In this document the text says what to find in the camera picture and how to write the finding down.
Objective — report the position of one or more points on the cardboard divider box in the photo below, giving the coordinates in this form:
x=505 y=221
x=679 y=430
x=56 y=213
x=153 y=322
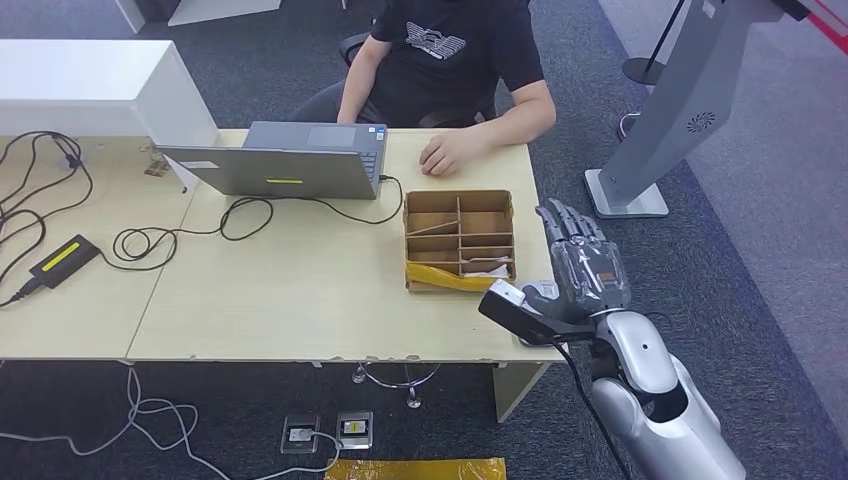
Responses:
x=485 y=222

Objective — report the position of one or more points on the person's left forearm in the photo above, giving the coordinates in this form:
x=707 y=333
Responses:
x=517 y=129

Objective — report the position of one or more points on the grey laptop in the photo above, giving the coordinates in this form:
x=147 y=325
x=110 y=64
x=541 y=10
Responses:
x=285 y=173

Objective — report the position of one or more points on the white furniture base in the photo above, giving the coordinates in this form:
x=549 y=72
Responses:
x=218 y=8

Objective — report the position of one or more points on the grey kiosk stand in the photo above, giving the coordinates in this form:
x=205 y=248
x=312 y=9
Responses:
x=689 y=99

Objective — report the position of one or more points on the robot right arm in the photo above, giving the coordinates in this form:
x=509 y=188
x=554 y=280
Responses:
x=656 y=411

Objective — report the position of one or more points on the brown sticker pieces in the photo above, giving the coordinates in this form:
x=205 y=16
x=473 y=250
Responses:
x=158 y=169

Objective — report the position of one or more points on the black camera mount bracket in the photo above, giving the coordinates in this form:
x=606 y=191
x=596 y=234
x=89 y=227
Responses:
x=523 y=324

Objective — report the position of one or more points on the right wrist camera pale box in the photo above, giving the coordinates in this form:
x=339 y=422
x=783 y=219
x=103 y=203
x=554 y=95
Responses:
x=507 y=292

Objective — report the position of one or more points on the beige desk leg panel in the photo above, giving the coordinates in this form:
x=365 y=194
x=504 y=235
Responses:
x=513 y=392

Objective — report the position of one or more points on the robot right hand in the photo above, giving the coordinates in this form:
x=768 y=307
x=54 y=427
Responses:
x=590 y=272

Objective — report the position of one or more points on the black power adapter yellow label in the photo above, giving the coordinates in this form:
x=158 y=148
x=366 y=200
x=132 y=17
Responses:
x=63 y=260

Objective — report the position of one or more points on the steel floor socket white plug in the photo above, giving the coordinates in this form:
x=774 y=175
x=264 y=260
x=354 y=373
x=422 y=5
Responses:
x=299 y=434

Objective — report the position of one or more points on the white cabinet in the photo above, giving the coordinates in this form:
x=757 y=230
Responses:
x=79 y=79

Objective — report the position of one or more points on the person's left hand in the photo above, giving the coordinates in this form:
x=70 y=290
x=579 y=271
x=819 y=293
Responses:
x=450 y=152

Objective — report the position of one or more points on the yellow plastic sheet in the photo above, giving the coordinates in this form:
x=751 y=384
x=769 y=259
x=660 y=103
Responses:
x=411 y=470

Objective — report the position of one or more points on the steel floor socket yellow label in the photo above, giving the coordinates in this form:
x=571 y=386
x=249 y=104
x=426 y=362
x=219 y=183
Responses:
x=354 y=430

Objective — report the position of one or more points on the person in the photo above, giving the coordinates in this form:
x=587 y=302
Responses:
x=444 y=66

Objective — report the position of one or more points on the black stanchion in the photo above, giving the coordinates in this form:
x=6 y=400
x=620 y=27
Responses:
x=644 y=71

